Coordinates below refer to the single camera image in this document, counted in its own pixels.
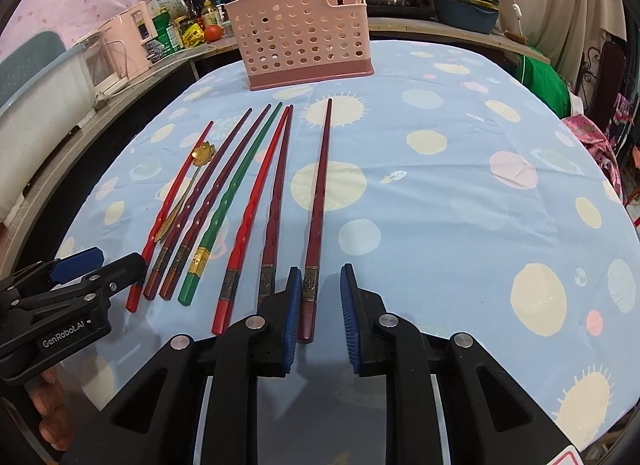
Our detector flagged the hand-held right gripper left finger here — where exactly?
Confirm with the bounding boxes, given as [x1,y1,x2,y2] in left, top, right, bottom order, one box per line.
[60,265,303,465]

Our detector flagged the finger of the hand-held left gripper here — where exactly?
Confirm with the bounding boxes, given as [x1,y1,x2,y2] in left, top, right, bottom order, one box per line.
[16,252,147,319]
[0,247,106,297]

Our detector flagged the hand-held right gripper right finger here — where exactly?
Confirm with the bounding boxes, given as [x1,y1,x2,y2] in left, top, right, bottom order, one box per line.
[340,262,576,465]

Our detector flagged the gold spoon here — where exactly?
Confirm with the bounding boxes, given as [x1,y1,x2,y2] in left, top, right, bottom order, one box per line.
[152,142,217,246]

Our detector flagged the green chopstick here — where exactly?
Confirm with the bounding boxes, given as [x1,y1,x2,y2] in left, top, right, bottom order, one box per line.
[177,102,284,307]

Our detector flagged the pink plastic utensil basket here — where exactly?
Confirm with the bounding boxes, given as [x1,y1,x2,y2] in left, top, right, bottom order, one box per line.
[225,0,376,92]

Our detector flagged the person's left hand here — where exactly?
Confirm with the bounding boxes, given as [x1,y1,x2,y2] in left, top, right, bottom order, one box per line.
[27,367,71,453]

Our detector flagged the blue dotted tablecloth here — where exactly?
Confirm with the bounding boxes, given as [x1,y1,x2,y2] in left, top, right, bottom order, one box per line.
[60,37,640,446]

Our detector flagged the pink electric kettle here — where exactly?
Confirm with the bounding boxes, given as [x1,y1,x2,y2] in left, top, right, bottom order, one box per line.
[100,2,153,96]

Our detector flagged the green can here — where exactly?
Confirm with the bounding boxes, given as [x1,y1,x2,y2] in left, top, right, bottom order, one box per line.
[152,12,181,53]

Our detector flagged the white paper carton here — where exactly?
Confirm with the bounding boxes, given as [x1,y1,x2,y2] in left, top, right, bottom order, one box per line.
[150,0,186,20]

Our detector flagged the pink floral cloth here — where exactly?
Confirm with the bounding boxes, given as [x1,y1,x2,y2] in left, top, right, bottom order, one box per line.
[565,95,640,200]

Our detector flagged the green bag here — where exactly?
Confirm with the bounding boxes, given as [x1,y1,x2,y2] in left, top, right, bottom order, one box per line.
[520,47,571,118]

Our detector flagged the blue bowl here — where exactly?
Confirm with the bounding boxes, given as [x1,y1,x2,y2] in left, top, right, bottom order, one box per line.
[432,0,501,34]

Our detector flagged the white switch cord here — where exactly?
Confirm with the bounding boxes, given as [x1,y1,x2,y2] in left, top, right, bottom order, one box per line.
[500,0,525,80]

